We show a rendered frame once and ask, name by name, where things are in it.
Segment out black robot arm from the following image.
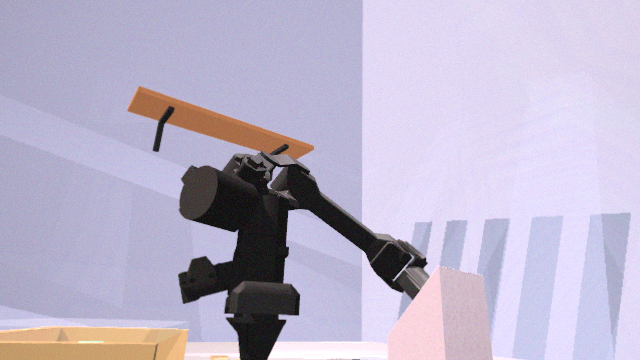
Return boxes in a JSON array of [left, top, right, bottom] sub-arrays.
[[178, 151, 430, 304]]

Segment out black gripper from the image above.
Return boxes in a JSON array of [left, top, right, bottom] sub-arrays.
[[224, 234, 300, 360]]

